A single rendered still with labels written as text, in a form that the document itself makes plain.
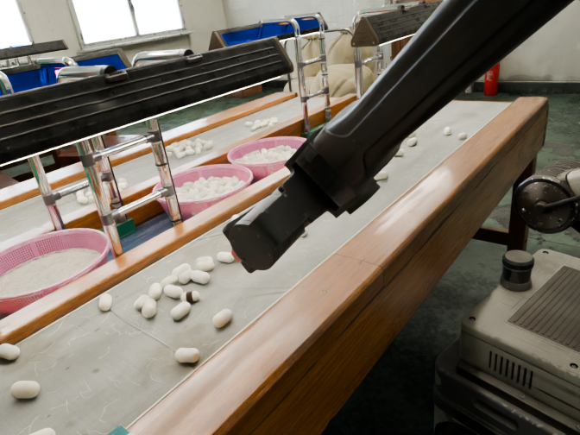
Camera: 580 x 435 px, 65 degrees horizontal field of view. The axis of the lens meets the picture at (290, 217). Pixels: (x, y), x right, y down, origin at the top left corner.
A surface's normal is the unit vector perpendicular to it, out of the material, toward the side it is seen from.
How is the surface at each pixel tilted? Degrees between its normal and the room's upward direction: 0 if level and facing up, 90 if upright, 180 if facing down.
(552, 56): 88
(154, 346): 0
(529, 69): 88
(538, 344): 1
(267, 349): 0
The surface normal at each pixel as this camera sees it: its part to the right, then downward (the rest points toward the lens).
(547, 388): -0.76, 0.36
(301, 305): -0.12, -0.90
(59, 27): 0.77, 0.18
